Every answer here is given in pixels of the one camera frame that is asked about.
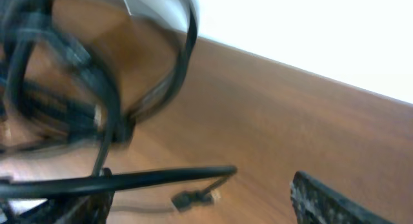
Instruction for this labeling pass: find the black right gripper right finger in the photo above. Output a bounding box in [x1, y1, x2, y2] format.
[290, 171, 392, 224]

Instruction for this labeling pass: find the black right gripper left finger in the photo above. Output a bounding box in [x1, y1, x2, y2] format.
[1, 177, 114, 224]

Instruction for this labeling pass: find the thin black USB cable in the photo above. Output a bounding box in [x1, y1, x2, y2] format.
[0, 120, 239, 214]

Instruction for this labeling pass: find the thick black HDMI cable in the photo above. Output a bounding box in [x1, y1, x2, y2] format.
[0, 0, 199, 150]

